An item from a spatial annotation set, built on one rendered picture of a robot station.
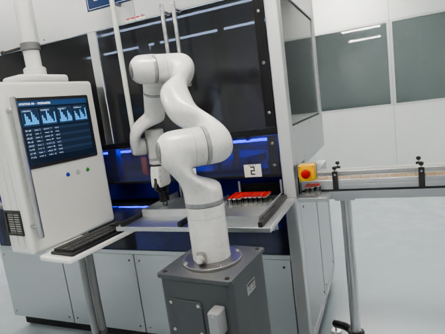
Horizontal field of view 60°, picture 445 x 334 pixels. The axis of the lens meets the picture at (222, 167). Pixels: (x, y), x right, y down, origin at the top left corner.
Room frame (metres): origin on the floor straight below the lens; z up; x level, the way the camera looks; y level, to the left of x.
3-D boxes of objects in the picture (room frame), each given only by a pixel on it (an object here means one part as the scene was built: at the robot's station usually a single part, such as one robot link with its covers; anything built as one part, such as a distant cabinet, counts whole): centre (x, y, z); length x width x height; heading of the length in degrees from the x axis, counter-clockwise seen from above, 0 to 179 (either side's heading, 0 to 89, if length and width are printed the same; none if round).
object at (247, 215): (1.60, -0.06, 0.90); 0.34 x 0.26 x 0.04; 156
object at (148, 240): (2.13, 0.65, 0.73); 1.98 x 0.01 x 0.25; 67
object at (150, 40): (2.01, 0.35, 1.51); 0.47 x 0.01 x 0.59; 67
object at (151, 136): (1.75, 0.29, 1.21); 0.09 x 0.08 x 0.13; 110
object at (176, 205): (1.84, 0.21, 0.90); 0.34 x 0.26 x 0.04; 157
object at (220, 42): (1.83, -0.07, 1.51); 0.43 x 0.01 x 0.59; 67
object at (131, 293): (2.58, 0.43, 0.44); 2.06 x 1.00 x 0.88; 67
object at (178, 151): (1.15, 0.10, 1.16); 0.19 x 0.12 x 0.24; 110
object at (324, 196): (1.74, -0.41, 0.87); 0.14 x 0.13 x 0.02; 157
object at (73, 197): (1.87, 0.82, 1.19); 0.50 x 0.19 x 0.78; 150
